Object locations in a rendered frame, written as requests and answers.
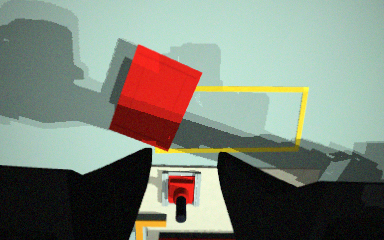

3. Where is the yellow rectangular frame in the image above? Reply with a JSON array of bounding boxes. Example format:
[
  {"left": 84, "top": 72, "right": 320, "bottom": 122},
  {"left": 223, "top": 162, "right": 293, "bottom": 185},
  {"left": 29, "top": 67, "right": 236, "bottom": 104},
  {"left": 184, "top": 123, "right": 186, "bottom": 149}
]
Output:
[{"left": 155, "top": 86, "right": 309, "bottom": 153}]

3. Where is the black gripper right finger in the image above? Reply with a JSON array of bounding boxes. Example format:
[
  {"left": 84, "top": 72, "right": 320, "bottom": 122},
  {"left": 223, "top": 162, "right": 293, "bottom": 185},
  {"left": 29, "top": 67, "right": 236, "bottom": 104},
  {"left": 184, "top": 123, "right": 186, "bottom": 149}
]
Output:
[{"left": 217, "top": 152, "right": 384, "bottom": 240}]

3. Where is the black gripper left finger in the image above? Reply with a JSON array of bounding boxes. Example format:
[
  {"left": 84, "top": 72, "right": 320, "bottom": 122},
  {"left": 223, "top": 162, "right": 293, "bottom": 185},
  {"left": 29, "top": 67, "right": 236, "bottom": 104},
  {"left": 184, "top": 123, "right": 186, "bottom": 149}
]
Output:
[{"left": 0, "top": 148, "right": 152, "bottom": 240}]

